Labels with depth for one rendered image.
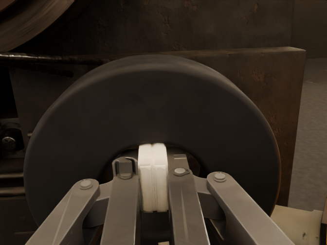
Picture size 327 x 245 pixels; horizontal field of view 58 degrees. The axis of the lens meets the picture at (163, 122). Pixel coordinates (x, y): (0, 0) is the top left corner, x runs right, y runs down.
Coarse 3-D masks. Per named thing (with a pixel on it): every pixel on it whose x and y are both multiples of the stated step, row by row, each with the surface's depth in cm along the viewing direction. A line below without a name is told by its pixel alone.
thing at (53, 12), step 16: (32, 0) 32; (48, 0) 32; (64, 0) 32; (16, 16) 32; (32, 16) 32; (48, 16) 32; (0, 32) 33; (16, 32) 33; (32, 32) 33; (0, 48) 33; (16, 48) 34
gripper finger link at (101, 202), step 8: (128, 152) 18; (136, 152) 18; (104, 184) 14; (104, 192) 14; (96, 200) 13; (104, 200) 14; (96, 208) 13; (104, 208) 14; (88, 216) 14; (96, 216) 14; (104, 216) 14; (88, 224) 14; (96, 224) 14
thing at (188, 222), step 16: (176, 176) 14; (192, 176) 14; (176, 192) 13; (192, 192) 13; (176, 208) 12; (192, 208) 12; (176, 224) 11; (192, 224) 11; (176, 240) 10; (192, 240) 10; (208, 240) 10
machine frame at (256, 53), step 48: (96, 0) 46; (144, 0) 46; (192, 0) 47; (240, 0) 47; (288, 0) 47; (48, 48) 48; (96, 48) 48; (144, 48) 49; (192, 48) 49; (240, 48) 50; (288, 48) 47; (0, 96) 53; (48, 96) 45; (288, 96) 47; (288, 144) 50; (288, 192) 53
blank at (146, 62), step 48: (96, 96) 15; (144, 96) 15; (192, 96) 15; (240, 96) 16; (48, 144) 16; (96, 144) 16; (192, 144) 16; (240, 144) 17; (48, 192) 17; (144, 240) 19
